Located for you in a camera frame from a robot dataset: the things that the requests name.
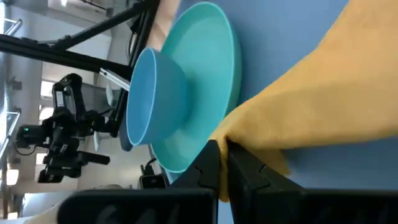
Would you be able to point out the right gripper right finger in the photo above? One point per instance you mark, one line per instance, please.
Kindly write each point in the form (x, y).
(252, 193)

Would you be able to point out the teal plastic plate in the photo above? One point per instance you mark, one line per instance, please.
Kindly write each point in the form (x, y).
(205, 62)

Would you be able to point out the blue plastic bowl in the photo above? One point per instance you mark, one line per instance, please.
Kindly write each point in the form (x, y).
(155, 96)

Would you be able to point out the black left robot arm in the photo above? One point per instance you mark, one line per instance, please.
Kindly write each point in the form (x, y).
(66, 93)

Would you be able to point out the black metal table frame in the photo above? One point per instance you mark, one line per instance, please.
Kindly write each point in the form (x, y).
(62, 57)

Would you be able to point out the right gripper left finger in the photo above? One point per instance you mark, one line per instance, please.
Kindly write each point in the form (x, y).
(208, 168)

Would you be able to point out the blue plastic tray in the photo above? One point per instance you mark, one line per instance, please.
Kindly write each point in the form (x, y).
(280, 31)

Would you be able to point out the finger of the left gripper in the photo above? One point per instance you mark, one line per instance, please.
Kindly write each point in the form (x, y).
(96, 158)

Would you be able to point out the yellow cloth napkin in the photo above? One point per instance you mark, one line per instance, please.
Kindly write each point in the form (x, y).
(311, 93)

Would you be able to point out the black bracket mount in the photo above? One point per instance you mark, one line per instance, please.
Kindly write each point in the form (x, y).
(152, 182)

